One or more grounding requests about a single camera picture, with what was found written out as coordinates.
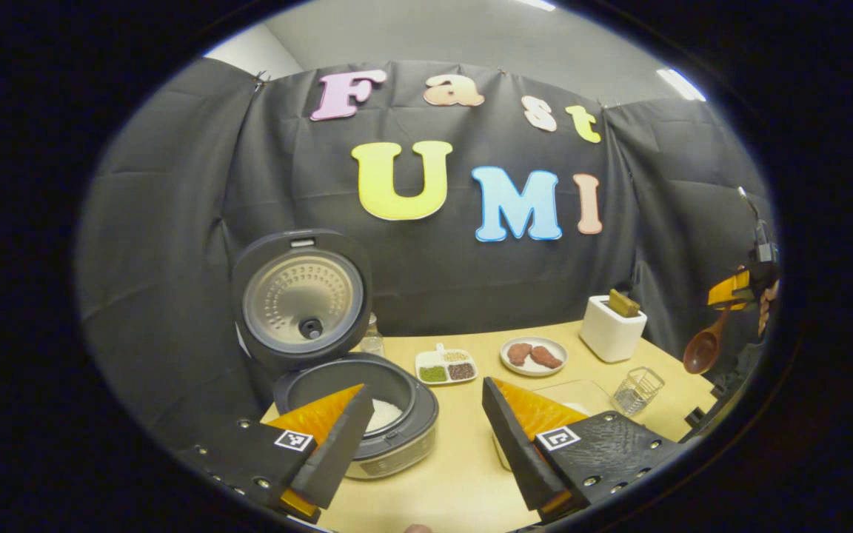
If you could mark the wooden spoon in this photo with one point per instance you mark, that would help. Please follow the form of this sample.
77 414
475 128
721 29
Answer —
702 352

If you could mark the ceiling light panel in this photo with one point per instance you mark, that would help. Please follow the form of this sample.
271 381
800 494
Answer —
680 84
537 4

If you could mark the black backdrop cloth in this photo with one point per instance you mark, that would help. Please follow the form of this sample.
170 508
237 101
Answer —
175 222

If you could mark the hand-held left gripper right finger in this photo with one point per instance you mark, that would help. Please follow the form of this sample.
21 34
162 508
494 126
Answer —
519 451

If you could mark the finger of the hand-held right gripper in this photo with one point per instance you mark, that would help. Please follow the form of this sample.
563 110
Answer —
730 289

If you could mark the clear chopstick holder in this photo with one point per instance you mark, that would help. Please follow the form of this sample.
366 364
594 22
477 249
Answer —
637 392

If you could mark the brown toast slice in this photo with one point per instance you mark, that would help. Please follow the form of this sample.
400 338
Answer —
623 303

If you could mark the white round plate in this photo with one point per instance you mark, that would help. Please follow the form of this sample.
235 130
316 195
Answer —
534 372

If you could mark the white divided bean dish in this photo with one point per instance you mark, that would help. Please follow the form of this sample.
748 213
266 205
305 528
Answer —
445 370

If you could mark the white toaster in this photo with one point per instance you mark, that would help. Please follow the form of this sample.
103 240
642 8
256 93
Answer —
608 337

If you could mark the black table edge bracket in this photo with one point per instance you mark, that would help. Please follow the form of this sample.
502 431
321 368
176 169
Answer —
693 416

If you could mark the brown meat piece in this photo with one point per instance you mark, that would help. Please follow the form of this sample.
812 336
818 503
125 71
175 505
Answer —
519 354
546 357

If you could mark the white rice heap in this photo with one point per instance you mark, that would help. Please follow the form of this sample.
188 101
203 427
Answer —
388 414

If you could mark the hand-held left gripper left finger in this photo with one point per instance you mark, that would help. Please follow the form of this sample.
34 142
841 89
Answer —
338 451

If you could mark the white rice box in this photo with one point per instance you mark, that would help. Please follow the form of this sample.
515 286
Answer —
582 406

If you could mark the grey rice cooker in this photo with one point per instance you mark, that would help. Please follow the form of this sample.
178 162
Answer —
300 296

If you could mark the small glass bottle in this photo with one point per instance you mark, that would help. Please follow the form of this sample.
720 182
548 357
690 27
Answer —
373 342

